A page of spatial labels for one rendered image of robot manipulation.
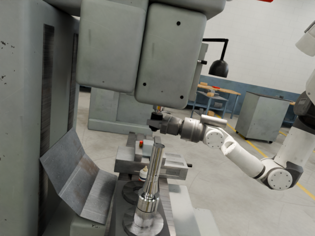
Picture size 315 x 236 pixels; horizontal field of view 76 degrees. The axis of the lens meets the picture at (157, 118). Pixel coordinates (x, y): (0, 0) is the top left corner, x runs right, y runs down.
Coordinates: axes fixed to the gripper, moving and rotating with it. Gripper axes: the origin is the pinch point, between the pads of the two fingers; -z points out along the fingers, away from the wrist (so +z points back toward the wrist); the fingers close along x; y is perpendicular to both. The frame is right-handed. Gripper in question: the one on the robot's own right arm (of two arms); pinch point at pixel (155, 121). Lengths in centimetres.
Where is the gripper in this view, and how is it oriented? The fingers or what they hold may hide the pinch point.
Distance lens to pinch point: 81.1
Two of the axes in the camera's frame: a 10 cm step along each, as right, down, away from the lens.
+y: -1.8, 9.4, 2.8
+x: -2.1, 2.4, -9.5
